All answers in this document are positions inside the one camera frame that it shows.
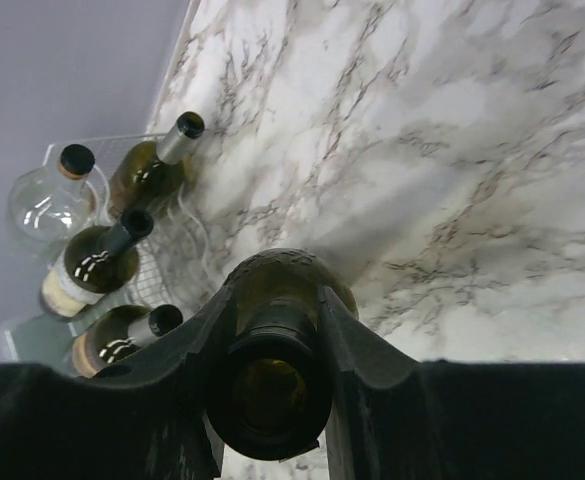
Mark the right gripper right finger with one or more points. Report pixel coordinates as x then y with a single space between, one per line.
370 383

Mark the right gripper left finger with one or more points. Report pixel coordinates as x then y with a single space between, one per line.
166 433

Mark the green bottle brown label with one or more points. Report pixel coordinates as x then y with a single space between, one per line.
121 332

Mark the green bottle white label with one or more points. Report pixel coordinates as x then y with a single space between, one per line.
96 262

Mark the green bottle silver neck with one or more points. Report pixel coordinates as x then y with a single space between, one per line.
154 169

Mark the clear bottle on rack top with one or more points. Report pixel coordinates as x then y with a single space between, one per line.
47 206

